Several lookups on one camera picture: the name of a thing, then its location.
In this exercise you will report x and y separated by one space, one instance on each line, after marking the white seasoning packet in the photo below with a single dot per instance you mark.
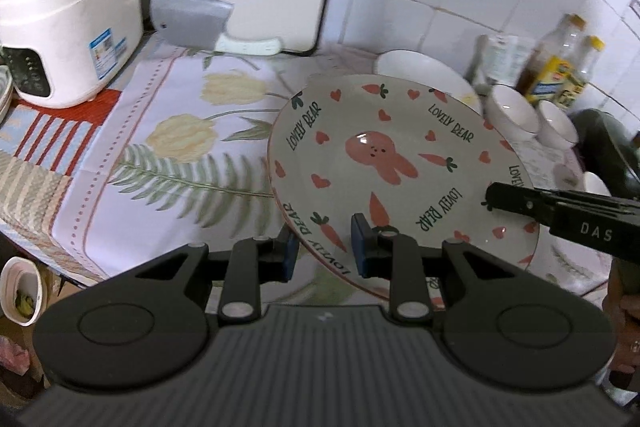
505 57

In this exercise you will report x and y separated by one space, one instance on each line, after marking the rabbit and carrot print plate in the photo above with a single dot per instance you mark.
400 132

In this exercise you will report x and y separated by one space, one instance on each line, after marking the dark cooking pot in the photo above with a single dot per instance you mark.
605 147

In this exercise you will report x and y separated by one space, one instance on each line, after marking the pink plastic bag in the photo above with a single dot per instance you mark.
12 352

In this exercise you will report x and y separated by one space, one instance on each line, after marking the yellow cap vinegar bottle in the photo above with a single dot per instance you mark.
586 67

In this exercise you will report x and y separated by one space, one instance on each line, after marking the striped patchwork cloth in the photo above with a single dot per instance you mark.
40 142

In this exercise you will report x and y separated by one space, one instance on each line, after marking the floral tablecloth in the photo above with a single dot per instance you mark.
200 207

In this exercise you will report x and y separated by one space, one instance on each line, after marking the stack of plates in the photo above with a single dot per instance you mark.
5 92

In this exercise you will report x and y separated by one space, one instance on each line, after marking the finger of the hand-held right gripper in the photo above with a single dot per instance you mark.
520 202

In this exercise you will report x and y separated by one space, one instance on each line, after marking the white paper tub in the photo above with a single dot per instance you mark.
20 292

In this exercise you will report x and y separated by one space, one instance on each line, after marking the white bowl with dark rim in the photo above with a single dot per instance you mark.
510 109
556 124

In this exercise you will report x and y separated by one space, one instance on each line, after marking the orange cap cooking wine bottle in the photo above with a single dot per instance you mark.
547 72

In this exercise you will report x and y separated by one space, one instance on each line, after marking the white rice cooker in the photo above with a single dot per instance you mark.
65 32

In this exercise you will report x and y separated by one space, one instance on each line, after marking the plain white plate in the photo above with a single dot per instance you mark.
415 67

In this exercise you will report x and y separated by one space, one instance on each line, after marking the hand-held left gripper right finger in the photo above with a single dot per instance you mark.
361 253

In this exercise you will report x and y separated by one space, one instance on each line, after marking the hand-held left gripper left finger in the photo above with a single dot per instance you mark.
289 258

